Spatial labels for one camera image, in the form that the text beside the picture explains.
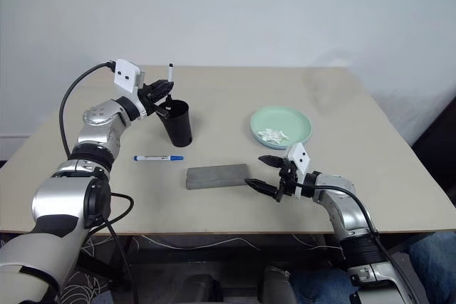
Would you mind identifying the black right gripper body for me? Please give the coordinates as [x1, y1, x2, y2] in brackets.
[274, 159, 300, 202]

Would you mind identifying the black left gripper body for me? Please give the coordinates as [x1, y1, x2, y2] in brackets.
[137, 83, 171, 120]

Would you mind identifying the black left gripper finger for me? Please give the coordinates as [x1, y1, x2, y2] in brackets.
[149, 90, 175, 105]
[151, 80, 175, 93]

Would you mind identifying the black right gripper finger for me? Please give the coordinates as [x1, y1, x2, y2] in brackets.
[258, 154, 286, 168]
[244, 178, 281, 198]

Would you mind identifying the white tissue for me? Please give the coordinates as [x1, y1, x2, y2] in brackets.
[257, 127, 290, 144]

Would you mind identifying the green plate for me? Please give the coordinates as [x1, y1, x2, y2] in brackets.
[249, 105, 314, 151]

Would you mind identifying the black plastic cup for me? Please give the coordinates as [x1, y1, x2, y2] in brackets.
[156, 100, 193, 147]

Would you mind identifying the white marker with blue cap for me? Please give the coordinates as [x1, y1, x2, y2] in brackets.
[133, 154, 185, 162]

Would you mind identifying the dark grey rounded shape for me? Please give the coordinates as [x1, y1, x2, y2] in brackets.
[261, 266, 291, 304]

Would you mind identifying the blue jeans leg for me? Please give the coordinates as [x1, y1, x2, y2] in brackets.
[408, 231, 456, 304]
[290, 270, 357, 304]

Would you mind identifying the dark furniture piece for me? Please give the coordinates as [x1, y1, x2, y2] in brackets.
[411, 95, 456, 184]

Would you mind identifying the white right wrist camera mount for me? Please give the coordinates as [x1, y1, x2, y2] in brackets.
[286, 142, 311, 200]

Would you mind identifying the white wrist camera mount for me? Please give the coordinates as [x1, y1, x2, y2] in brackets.
[113, 58, 147, 118]
[286, 142, 311, 200]

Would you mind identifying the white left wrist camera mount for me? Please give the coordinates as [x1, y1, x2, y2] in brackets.
[113, 58, 147, 118]

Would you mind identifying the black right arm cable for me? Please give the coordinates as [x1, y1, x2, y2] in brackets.
[294, 183, 416, 304]

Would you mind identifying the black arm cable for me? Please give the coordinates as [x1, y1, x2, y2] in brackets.
[294, 183, 416, 304]
[58, 61, 140, 304]

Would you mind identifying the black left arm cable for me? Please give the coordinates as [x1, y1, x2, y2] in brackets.
[58, 61, 140, 304]

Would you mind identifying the thin white cable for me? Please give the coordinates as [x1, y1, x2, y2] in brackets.
[140, 234, 343, 252]

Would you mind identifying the tangled white cable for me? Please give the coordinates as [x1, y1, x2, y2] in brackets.
[60, 236, 115, 304]

